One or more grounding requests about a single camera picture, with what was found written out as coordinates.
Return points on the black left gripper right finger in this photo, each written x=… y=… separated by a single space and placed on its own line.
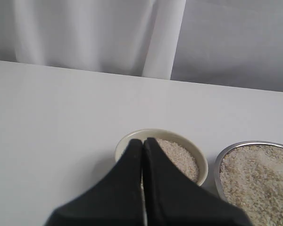
x=171 y=199

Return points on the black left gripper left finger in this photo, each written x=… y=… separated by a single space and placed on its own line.
x=116 y=200

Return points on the cream ceramic bowl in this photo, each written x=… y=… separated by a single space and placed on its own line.
x=182 y=152

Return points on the steel rice basin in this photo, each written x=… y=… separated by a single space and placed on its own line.
x=249 y=175

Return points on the white backdrop curtain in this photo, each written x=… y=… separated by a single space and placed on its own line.
x=224 y=42

